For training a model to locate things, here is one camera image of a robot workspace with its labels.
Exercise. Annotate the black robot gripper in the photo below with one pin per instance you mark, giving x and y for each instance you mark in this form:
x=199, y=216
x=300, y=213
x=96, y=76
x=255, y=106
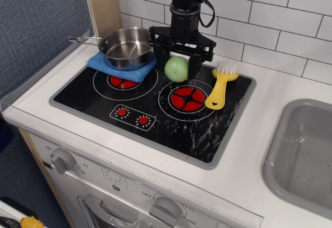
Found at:
x=182, y=37

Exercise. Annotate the green pear toy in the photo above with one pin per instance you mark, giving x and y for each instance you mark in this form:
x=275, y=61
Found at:
x=176, y=69

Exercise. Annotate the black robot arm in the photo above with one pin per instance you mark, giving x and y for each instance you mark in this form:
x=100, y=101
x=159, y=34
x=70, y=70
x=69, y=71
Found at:
x=183, y=36

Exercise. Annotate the stainless steel pot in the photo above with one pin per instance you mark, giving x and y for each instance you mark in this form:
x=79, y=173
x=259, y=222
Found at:
x=124, y=49

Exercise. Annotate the blue cloth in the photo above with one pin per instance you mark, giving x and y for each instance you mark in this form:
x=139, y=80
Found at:
x=135, y=72

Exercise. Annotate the yellow dish brush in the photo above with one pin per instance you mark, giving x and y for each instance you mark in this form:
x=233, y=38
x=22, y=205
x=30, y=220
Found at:
x=223, y=73

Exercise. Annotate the black toy stove top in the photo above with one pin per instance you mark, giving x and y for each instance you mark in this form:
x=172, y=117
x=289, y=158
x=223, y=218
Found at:
x=167, y=116

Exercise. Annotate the clear acrylic guard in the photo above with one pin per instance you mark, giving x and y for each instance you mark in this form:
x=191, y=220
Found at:
x=23, y=87

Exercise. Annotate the grey right oven knob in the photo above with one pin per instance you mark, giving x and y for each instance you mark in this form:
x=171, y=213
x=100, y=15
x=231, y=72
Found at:
x=166, y=211

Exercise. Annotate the grey oven knob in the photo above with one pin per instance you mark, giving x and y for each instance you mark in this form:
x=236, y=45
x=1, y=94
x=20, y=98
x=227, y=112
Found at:
x=62, y=160
x=166, y=211

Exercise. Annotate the grey left oven knob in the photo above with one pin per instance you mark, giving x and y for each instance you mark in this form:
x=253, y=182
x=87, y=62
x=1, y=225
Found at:
x=62, y=160

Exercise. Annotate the white toy oven front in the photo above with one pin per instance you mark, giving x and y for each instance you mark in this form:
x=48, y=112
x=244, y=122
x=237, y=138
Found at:
x=94, y=196

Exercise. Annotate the grey sink basin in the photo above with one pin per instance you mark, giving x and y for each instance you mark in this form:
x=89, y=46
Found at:
x=297, y=167

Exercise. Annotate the yellow and black object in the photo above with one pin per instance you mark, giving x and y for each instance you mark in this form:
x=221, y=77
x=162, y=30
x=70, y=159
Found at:
x=26, y=222

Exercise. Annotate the wooden side post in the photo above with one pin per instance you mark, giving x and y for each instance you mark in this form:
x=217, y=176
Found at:
x=105, y=16

